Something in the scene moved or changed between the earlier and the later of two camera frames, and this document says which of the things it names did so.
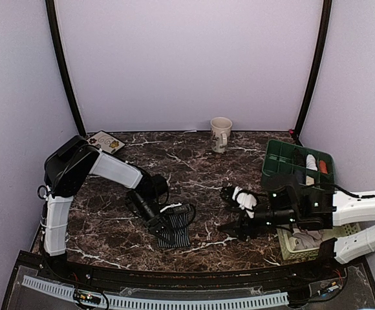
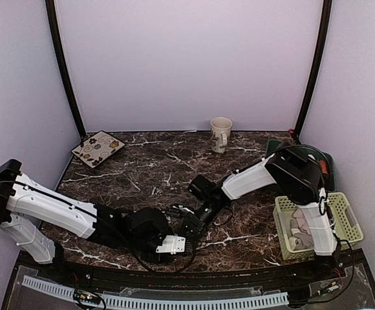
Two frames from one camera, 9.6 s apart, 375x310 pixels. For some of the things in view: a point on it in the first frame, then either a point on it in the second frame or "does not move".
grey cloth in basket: [305, 239] does not move
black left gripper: [156, 228] → [157, 259]
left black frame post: [54, 29] does not move
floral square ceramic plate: [106, 142] does not move
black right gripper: [241, 227] → [195, 225]
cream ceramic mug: [220, 130] does not move
